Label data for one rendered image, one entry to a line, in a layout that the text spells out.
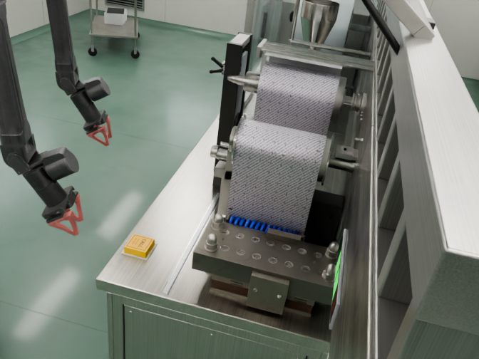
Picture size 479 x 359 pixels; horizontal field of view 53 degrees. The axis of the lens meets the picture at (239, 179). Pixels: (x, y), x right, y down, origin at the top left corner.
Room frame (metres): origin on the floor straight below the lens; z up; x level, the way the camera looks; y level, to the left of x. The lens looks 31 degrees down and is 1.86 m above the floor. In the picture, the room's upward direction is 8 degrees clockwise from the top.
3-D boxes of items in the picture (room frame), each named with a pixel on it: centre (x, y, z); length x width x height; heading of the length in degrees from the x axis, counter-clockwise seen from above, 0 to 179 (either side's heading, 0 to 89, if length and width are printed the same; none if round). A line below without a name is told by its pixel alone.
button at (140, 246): (1.10, 0.27, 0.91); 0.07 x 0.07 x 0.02; 80
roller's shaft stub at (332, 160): (1.17, -0.27, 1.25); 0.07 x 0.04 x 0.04; 80
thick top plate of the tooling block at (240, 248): (1.02, -0.11, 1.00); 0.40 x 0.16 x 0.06; 80
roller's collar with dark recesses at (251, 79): (1.47, -0.01, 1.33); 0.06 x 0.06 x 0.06; 80
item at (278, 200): (1.14, -0.09, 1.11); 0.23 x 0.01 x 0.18; 80
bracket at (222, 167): (1.26, 0.05, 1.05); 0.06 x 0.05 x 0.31; 80
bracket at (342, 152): (1.17, -0.28, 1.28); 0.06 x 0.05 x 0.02; 80
